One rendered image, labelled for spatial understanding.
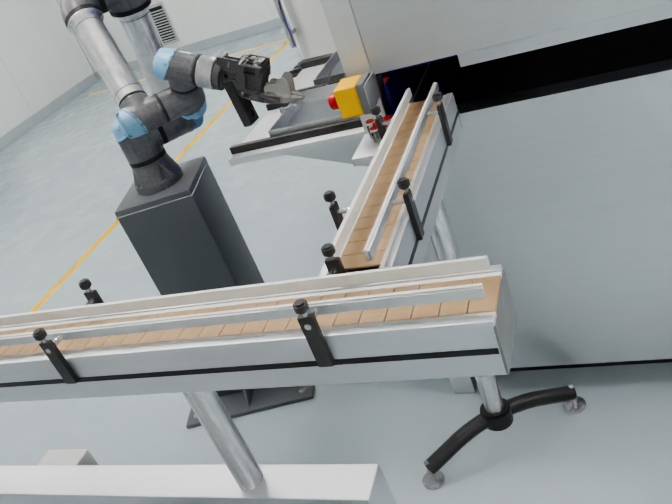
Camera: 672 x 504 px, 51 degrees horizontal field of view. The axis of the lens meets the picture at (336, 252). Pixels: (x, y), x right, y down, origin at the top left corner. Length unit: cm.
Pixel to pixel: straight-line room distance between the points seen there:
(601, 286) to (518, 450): 49
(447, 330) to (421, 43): 85
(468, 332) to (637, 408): 119
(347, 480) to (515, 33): 96
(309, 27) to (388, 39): 121
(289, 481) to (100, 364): 41
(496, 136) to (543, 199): 20
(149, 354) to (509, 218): 99
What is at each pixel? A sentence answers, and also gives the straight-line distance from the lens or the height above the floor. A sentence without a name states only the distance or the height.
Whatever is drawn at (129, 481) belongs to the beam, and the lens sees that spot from 158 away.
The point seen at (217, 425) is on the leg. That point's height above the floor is 72.
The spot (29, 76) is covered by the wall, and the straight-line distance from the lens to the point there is 847.
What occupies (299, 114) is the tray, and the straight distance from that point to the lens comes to 203.
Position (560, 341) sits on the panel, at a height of 18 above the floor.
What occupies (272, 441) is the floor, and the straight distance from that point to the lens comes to 231.
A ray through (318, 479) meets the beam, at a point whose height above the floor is 55.
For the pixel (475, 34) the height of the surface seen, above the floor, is 105.
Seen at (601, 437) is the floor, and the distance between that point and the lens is 201.
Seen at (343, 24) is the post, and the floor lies 114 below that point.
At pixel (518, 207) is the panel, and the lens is 177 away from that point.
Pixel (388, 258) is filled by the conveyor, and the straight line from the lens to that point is 109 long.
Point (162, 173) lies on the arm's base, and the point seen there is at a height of 83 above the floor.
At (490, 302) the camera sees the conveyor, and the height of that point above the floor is 93.
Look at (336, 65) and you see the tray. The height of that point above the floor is 88.
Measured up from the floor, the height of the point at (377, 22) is 113.
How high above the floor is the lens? 149
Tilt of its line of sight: 29 degrees down
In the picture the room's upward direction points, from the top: 22 degrees counter-clockwise
